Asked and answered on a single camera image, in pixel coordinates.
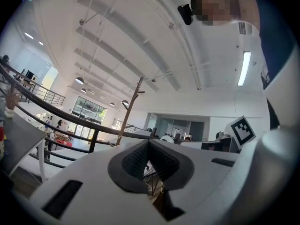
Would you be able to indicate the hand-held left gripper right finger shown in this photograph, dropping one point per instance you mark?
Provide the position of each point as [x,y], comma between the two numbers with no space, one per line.
[201,172]

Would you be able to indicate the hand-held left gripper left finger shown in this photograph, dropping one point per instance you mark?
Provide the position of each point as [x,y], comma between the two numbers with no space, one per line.
[93,191]

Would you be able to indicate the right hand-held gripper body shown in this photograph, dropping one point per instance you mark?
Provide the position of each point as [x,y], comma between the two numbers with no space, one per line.
[262,172]

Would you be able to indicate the brown wooden coat stand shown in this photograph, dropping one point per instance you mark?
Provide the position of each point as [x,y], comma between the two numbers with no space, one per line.
[131,102]

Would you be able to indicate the red table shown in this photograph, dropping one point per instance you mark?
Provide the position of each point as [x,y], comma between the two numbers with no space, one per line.
[63,144]

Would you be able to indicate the large glass window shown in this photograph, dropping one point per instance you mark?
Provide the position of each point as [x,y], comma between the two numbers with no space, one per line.
[89,109]

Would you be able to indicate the curved black metal railing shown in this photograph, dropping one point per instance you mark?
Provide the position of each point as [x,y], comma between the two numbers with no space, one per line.
[58,112]

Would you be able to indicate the grey table white legs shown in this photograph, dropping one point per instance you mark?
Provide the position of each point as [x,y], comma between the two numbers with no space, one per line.
[21,132]

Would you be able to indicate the straight black metal railing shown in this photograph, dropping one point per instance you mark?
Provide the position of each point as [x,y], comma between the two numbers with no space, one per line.
[50,95]

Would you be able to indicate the long ceiling light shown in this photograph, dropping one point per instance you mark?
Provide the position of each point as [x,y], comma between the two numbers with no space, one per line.
[244,68]

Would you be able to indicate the dried plant in white vase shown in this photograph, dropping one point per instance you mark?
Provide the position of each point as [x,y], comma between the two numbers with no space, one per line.
[12,102]

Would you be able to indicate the person's dark shirt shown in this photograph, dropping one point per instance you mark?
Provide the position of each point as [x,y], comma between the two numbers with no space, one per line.
[279,32]

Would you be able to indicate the white ceiling air vent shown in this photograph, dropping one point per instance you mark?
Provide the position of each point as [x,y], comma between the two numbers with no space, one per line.
[245,28]

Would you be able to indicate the person's head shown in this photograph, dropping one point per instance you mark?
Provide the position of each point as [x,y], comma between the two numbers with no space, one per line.
[215,6]

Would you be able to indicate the black head-worn camera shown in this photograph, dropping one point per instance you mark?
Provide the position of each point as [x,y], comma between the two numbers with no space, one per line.
[186,13]

